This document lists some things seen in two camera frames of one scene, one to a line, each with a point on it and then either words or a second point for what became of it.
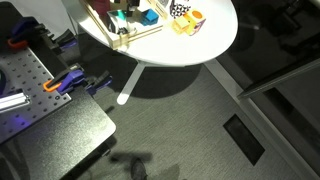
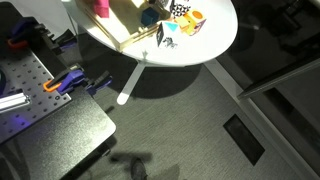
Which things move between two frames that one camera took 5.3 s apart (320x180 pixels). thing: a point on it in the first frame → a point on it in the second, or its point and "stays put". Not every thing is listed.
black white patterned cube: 177,10 stays put
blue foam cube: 149,17 stays put
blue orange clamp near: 74,77 stays put
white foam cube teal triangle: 118,18 → 167,34
